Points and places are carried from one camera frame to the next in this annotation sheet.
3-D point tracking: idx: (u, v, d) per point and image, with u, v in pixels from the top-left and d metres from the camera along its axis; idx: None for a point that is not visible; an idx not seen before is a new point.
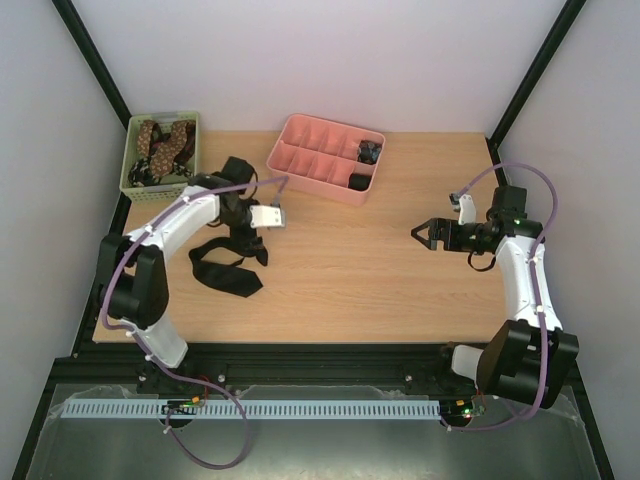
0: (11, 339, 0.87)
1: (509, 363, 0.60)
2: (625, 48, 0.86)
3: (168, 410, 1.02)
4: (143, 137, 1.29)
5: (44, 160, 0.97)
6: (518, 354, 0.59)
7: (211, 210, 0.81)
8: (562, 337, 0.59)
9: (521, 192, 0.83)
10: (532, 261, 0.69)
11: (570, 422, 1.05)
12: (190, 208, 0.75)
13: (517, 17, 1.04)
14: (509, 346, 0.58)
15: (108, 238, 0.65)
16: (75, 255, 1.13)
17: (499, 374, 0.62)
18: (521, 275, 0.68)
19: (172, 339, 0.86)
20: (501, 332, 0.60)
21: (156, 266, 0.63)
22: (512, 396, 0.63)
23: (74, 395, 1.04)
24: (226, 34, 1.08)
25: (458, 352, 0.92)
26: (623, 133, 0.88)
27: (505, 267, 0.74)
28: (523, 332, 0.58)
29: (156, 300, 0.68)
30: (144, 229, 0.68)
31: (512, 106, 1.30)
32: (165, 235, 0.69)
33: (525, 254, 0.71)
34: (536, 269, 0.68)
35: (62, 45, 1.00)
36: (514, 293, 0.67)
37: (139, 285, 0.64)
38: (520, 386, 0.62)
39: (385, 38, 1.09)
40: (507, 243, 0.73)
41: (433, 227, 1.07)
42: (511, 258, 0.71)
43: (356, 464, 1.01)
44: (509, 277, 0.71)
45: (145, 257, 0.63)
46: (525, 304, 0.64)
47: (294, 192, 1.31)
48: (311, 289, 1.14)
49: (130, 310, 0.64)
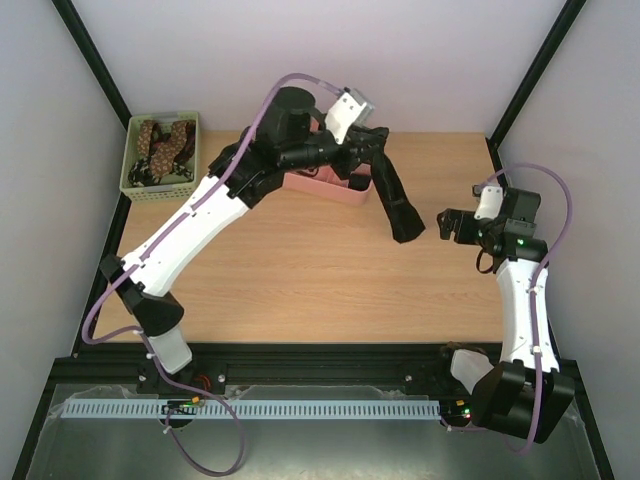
0: (10, 339, 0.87)
1: (502, 403, 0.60)
2: (625, 47, 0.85)
3: (168, 410, 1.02)
4: (143, 137, 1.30)
5: (43, 159, 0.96)
6: (512, 394, 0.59)
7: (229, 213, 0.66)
8: (559, 379, 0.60)
9: (533, 203, 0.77)
10: (532, 292, 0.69)
11: (571, 422, 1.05)
12: (192, 221, 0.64)
13: (518, 16, 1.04)
14: (500, 389, 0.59)
15: (110, 258, 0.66)
16: (76, 256, 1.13)
17: (493, 411, 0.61)
18: (521, 306, 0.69)
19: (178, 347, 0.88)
20: (495, 372, 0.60)
21: (139, 306, 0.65)
22: (507, 430, 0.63)
23: (74, 395, 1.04)
24: (225, 34, 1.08)
25: (458, 356, 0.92)
26: (622, 132, 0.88)
27: (504, 291, 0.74)
28: (516, 372, 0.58)
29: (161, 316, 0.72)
30: (136, 258, 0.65)
31: (513, 106, 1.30)
32: (158, 265, 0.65)
33: (527, 285, 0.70)
34: (535, 302, 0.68)
35: (62, 45, 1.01)
36: (512, 330, 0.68)
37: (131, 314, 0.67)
38: (515, 423, 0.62)
39: (384, 37, 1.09)
40: (507, 267, 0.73)
41: (447, 219, 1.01)
42: (511, 288, 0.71)
43: (356, 465, 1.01)
44: (508, 303, 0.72)
45: (131, 293, 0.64)
46: (523, 343, 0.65)
47: (294, 192, 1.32)
48: (311, 289, 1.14)
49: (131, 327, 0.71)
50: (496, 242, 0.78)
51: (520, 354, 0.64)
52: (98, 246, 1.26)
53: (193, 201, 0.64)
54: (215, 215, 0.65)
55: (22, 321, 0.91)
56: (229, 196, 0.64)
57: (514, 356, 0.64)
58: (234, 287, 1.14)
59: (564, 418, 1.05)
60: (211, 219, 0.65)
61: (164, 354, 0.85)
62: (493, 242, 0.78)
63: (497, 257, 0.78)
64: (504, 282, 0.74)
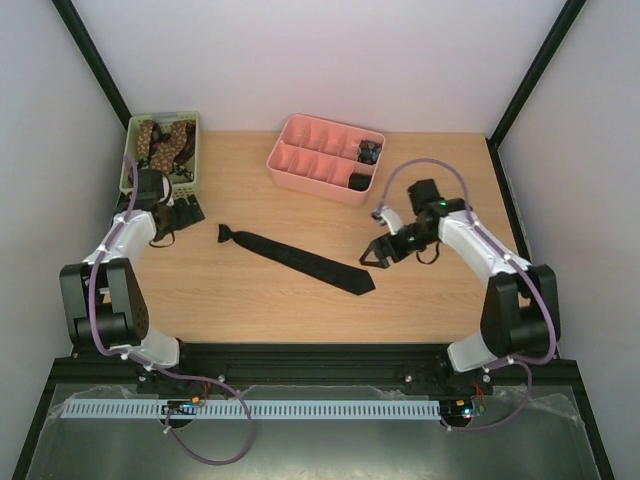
0: (10, 339, 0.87)
1: (513, 316, 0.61)
2: (624, 47, 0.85)
3: (168, 410, 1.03)
4: (143, 137, 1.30)
5: (43, 159, 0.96)
6: (514, 302, 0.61)
7: (149, 227, 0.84)
8: (539, 270, 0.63)
9: (429, 182, 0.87)
10: (475, 226, 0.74)
11: (571, 423, 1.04)
12: (131, 224, 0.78)
13: (517, 17, 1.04)
14: (504, 299, 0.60)
15: (65, 272, 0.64)
16: (75, 256, 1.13)
17: (510, 330, 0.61)
18: (470, 240, 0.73)
19: (164, 343, 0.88)
20: (489, 294, 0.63)
21: (127, 272, 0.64)
22: (531, 345, 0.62)
23: (74, 395, 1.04)
24: (225, 35, 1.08)
25: (454, 349, 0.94)
26: (622, 132, 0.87)
27: (456, 245, 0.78)
28: (504, 281, 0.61)
29: (140, 315, 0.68)
30: (98, 250, 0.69)
31: (513, 106, 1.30)
32: (120, 250, 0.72)
33: (466, 223, 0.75)
34: (481, 231, 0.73)
35: (63, 46, 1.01)
36: (479, 258, 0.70)
37: (116, 300, 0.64)
38: (534, 337, 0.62)
39: (384, 38, 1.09)
40: (446, 222, 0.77)
41: (377, 248, 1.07)
42: (458, 231, 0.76)
43: (356, 465, 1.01)
44: (464, 249, 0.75)
45: (113, 267, 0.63)
46: (494, 260, 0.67)
47: (294, 192, 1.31)
48: (311, 289, 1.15)
49: (118, 329, 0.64)
50: (426, 215, 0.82)
51: (501, 268, 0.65)
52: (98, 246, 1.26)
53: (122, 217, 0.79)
54: (144, 220, 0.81)
55: (22, 321, 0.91)
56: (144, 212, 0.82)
57: (495, 272, 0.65)
58: (233, 287, 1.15)
59: (564, 418, 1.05)
60: (142, 223, 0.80)
61: (161, 356, 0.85)
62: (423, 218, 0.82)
63: (433, 226, 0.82)
64: (451, 235, 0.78)
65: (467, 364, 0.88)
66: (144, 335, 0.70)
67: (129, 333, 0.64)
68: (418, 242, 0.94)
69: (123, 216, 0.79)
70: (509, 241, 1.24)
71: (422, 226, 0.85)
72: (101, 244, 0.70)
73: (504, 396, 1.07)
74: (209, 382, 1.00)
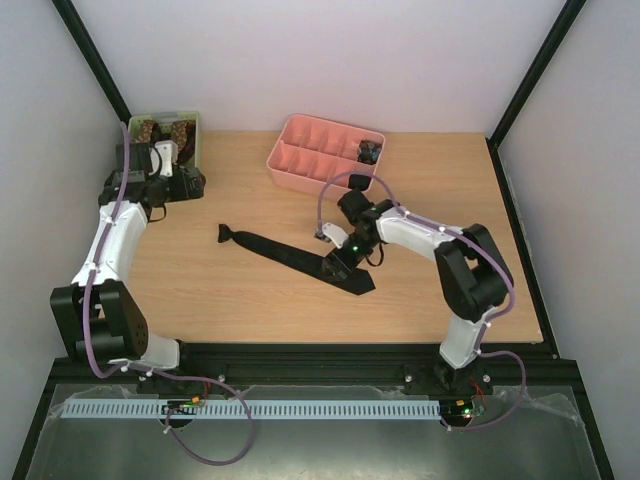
0: (9, 339, 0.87)
1: (467, 277, 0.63)
2: (623, 47, 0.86)
3: (168, 410, 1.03)
4: (143, 137, 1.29)
5: (43, 159, 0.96)
6: (463, 263, 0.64)
7: (140, 218, 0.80)
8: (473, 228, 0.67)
9: (355, 191, 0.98)
10: (408, 216, 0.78)
11: (570, 422, 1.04)
12: (119, 226, 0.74)
13: (517, 17, 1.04)
14: (454, 265, 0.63)
15: (54, 294, 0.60)
16: (75, 255, 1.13)
17: (469, 291, 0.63)
18: (405, 230, 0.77)
19: (164, 346, 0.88)
20: (439, 262, 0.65)
21: (122, 295, 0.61)
22: (492, 300, 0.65)
23: (74, 395, 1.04)
24: (225, 35, 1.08)
25: (446, 347, 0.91)
26: (622, 133, 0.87)
27: (399, 240, 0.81)
28: (448, 246, 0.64)
29: (138, 329, 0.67)
30: (88, 269, 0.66)
31: (512, 106, 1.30)
32: (112, 265, 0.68)
33: (399, 216, 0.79)
34: (414, 217, 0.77)
35: (62, 45, 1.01)
36: (420, 240, 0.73)
37: (113, 324, 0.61)
38: (494, 291, 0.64)
39: (385, 37, 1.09)
40: (383, 222, 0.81)
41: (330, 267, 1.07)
42: (394, 226, 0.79)
43: (356, 464, 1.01)
44: (405, 240, 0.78)
45: (107, 292, 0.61)
46: (433, 236, 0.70)
47: (294, 192, 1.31)
48: (311, 288, 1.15)
49: (116, 347, 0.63)
50: (362, 223, 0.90)
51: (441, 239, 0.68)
52: None
53: (109, 216, 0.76)
54: (132, 218, 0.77)
55: (22, 321, 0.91)
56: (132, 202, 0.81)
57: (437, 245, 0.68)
58: (233, 287, 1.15)
59: (564, 418, 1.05)
60: (131, 222, 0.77)
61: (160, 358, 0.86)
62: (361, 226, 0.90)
63: (373, 231, 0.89)
64: (391, 233, 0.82)
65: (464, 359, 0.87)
66: (143, 345, 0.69)
67: (129, 348, 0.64)
68: (362, 249, 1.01)
69: (110, 215, 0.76)
70: (508, 241, 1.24)
71: (362, 233, 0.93)
72: (89, 261, 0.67)
73: (503, 396, 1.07)
74: (210, 381, 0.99)
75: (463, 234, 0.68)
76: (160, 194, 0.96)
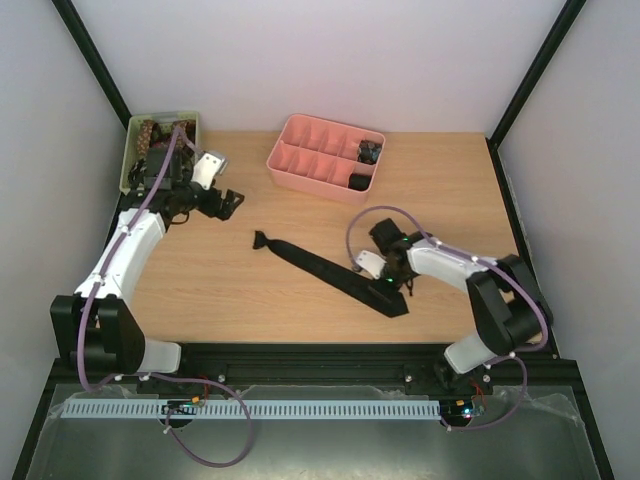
0: (10, 339, 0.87)
1: (501, 311, 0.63)
2: (623, 47, 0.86)
3: (168, 410, 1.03)
4: (143, 137, 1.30)
5: (44, 159, 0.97)
6: (497, 296, 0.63)
7: (156, 227, 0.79)
8: (508, 260, 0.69)
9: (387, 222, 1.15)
10: (439, 246, 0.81)
11: (571, 422, 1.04)
12: (132, 237, 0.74)
13: (517, 18, 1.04)
14: (487, 296, 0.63)
15: (54, 304, 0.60)
16: (75, 256, 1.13)
17: (503, 325, 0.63)
18: (438, 260, 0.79)
19: (163, 349, 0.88)
20: (471, 293, 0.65)
21: (120, 314, 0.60)
22: (526, 336, 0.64)
23: (74, 396, 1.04)
24: (225, 35, 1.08)
25: (451, 351, 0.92)
26: (622, 133, 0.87)
27: (431, 269, 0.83)
28: (481, 277, 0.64)
29: (133, 344, 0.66)
30: (93, 279, 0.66)
31: (512, 106, 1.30)
32: (118, 279, 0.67)
33: (431, 247, 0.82)
34: (446, 247, 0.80)
35: (63, 46, 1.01)
36: (451, 269, 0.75)
37: (108, 340, 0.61)
38: (529, 327, 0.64)
39: (385, 38, 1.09)
40: (416, 253, 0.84)
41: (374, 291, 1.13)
42: (426, 255, 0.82)
43: (356, 465, 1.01)
44: (437, 269, 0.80)
45: (106, 309, 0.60)
46: (465, 265, 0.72)
47: (294, 191, 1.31)
48: (311, 289, 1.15)
49: (108, 362, 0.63)
50: (394, 253, 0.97)
51: (473, 268, 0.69)
52: (98, 246, 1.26)
53: (126, 225, 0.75)
54: (148, 229, 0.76)
55: (23, 321, 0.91)
56: (152, 213, 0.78)
57: (470, 274, 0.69)
58: (233, 287, 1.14)
59: (564, 418, 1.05)
60: (146, 233, 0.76)
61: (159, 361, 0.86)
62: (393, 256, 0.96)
63: (404, 262, 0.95)
64: (425, 264, 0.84)
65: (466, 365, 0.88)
66: (137, 357, 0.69)
67: (120, 364, 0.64)
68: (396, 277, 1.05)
69: (127, 223, 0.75)
70: (508, 241, 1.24)
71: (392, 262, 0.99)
72: (95, 272, 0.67)
73: (503, 396, 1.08)
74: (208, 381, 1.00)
75: (497, 265, 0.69)
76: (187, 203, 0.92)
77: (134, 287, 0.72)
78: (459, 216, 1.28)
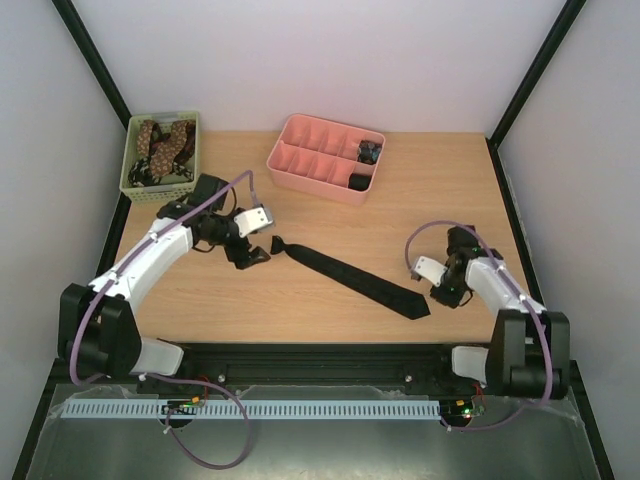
0: (10, 340, 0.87)
1: (514, 356, 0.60)
2: (623, 47, 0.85)
3: (168, 410, 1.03)
4: (143, 137, 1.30)
5: (44, 160, 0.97)
6: (519, 343, 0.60)
7: (183, 242, 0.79)
8: (554, 317, 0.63)
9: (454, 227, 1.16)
10: (500, 270, 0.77)
11: (570, 422, 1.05)
12: (159, 245, 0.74)
13: (517, 18, 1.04)
14: (508, 336, 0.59)
15: (67, 292, 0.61)
16: (75, 256, 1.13)
17: (508, 370, 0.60)
18: (493, 282, 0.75)
19: (163, 351, 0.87)
20: (498, 326, 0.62)
21: (122, 316, 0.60)
22: (524, 393, 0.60)
23: (74, 396, 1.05)
24: (224, 35, 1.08)
25: (457, 355, 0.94)
26: (623, 132, 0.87)
27: (481, 287, 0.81)
28: (516, 317, 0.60)
29: (127, 354, 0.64)
30: (108, 276, 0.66)
31: (513, 106, 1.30)
32: (131, 281, 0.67)
33: (491, 267, 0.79)
34: (505, 274, 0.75)
35: (63, 46, 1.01)
36: (497, 297, 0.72)
37: (104, 339, 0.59)
38: (534, 385, 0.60)
39: (385, 38, 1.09)
40: (474, 265, 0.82)
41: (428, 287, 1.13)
42: (483, 273, 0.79)
43: (356, 465, 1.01)
44: (486, 290, 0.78)
45: (111, 307, 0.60)
46: (510, 299, 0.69)
47: (294, 191, 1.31)
48: (311, 289, 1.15)
49: (98, 363, 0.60)
50: (456, 256, 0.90)
51: (515, 305, 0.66)
52: (98, 247, 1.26)
53: (156, 232, 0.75)
54: (175, 241, 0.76)
55: (23, 322, 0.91)
56: (185, 228, 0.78)
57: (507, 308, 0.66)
58: (233, 287, 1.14)
59: (564, 417, 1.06)
60: (172, 244, 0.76)
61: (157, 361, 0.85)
62: (455, 258, 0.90)
63: (462, 270, 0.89)
64: (477, 278, 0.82)
65: (464, 371, 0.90)
66: (126, 370, 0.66)
67: (107, 370, 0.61)
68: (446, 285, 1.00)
69: (156, 231, 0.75)
70: (509, 241, 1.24)
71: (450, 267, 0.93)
72: (113, 269, 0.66)
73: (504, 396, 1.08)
74: (209, 382, 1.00)
75: (541, 315, 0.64)
76: (215, 239, 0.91)
77: (145, 293, 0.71)
78: (459, 216, 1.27)
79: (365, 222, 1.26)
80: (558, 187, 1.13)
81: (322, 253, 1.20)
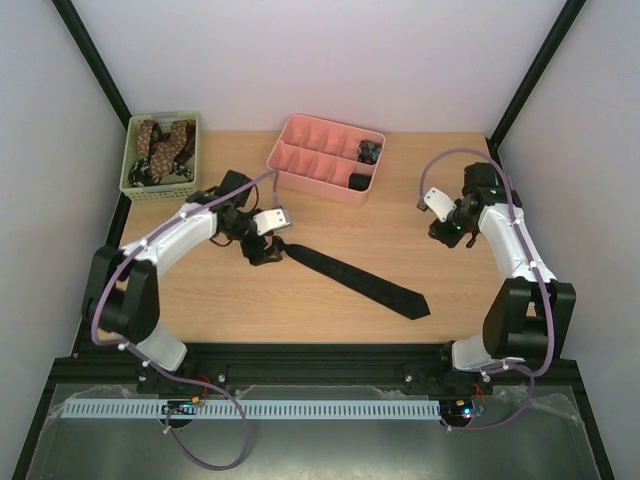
0: (10, 340, 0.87)
1: (515, 323, 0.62)
2: (624, 48, 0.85)
3: (168, 410, 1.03)
4: (143, 137, 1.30)
5: (44, 159, 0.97)
6: (523, 312, 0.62)
7: (208, 227, 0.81)
8: (560, 287, 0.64)
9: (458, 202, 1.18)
10: (515, 223, 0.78)
11: (570, 422, 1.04)
12: (186, 224, 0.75)
13: (518, 17, 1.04)
14: (513, 306, 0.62)
15: (100, 251, 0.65)
16: (75, 256, 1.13)
17: (509, 335, 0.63)
18: (506, 236, 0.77)
19: (168, 344, 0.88)
20: (503, 294, 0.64)
21: (148, 280, 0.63)
22: (522, 355, 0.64)
23: (74, 395, 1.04)
24: (225, 35, 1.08)
25: (458, 348, 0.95)
26: (623, 132, 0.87)
27: (493, 236, 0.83)
28: (522, 288, 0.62)
29: (145, 321, 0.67)
30: (138, 243, 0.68)
31: (513, 105, 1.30)
32: (159, 251, 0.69)
33: (508, 219, 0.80)
34: (519, 230, 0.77)
35: (63, 46, 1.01)
36: (507, 256, 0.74)
37: (129, 301, 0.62)
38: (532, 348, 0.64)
39: (385, 38, 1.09)
40: (489, 212, 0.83)
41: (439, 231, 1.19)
42: (498, 224, 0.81)
43: (356, 465, 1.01)
44: (497, 242, 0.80)
45: (139, 270, 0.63)
46: (519, 263, 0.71)
47: (294, 191, 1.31)
48: (311, 289, 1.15)
49: (118, 325, 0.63)
50: (472, 197, 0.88)
51: (522, 271, 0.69)
52: (98, 247, 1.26)
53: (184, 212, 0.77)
54: (201, 224, 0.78)
55: (23, 322, 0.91)
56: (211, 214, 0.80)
57: (515, 274, 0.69)
58: (233, 287, 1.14)
59: (564, 417, 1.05)
60: (199, 226, 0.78)
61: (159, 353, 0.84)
62: (469, 199, 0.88)
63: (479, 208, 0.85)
64: (491, 226, 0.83)
65: (466, 364, 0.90)
66: (142, 335, 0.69)
67: (127, 332, 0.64)
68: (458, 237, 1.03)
69: (185, 211, 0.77)
70: None
71: (465, 209, 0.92)
72: (144, 237, 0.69)
73: (503, 396, 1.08)
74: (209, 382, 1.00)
75: (548, 285, 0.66)
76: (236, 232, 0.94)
77: (167, 266, 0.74)
78: None
79: (365, 222, 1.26)
80: (558, 187, 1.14)
81: (322, 253, 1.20)
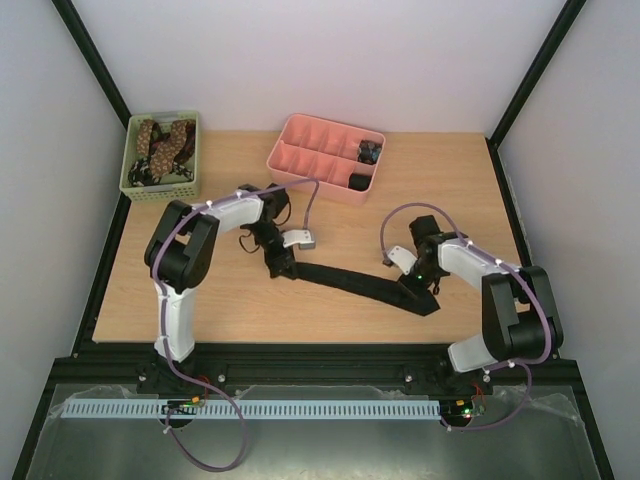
0: (10, 340, 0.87)
1: (509, 317, 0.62)
2: (624, 47, 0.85)
3: (168, 410, 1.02)
4: (143, 137, 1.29)
5: (44, 158, 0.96)
6: (509, 304, 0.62)
7: (255, 214, 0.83)
8: (533, 271, 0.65)
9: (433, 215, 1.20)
10: (470, 245, 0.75)
11: (570, 422, 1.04)
12: (242, 201, 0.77)
13: (518, 18, 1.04)
14: (499, 300, 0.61)
15: (174, 203, 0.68)
16: (75, 256, 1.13)
17: (508, 333, 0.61)
18: (464, 257, 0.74)
19: (186, 332, 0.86)
20: (485, 292, 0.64)
21: (211, 232, 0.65)
22: (527, 350, 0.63)
23: (74, 395, 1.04)
24: (226, 35, 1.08)
25: (454, 353, 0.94)
26: (623, 132, 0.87)
27: (455, 268, 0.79)
28: (499, 280, 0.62)
29: (197, 276, 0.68)
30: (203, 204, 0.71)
31: (513, 106, 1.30)
32: (219, 215, 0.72)
33: (461, 245, 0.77)
34: (476, 248, 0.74)
35: (63, 47, 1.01)
36: (475, 270, 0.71)
37: (189, 248, 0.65)
38: (535, 342, 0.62)
39: (385, 39, 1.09)
40: (444, 247, 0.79)
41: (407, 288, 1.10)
42: (454, 253, 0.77)
43: (356, 465, 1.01)
44: (461, 269, 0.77)
45: (205, 221, 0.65)
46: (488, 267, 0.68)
47: (294, 191, 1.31)
48: (311, 289, 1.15)
49: (174, 274, 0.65)
50: (425, 245, 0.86)
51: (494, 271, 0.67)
52: (97, 247, 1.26)
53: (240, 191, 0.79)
54: (252, 206, 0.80)
55: (23, 322, 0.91)
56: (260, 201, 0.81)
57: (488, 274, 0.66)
58: (233, 287, 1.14)
59: (564, 417, 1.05)
60: (251, 206, 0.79)
61: (177, 336, 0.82)
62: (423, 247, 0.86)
63: (434, 257, 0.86)
64: (450, 260, 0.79)
65: (467, 364, 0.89)
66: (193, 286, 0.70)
67: (179, 282, 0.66)
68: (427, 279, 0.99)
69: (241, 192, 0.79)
70: (509, 241, 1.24)
71: (424, 257, 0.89)
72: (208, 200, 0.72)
73: (503, 396, 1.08)
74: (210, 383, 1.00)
75: (520, 273, 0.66)
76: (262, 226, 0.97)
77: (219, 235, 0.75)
78: (458, 215, 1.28)
79: (365, 222, 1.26)
80: (558, 186, 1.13)
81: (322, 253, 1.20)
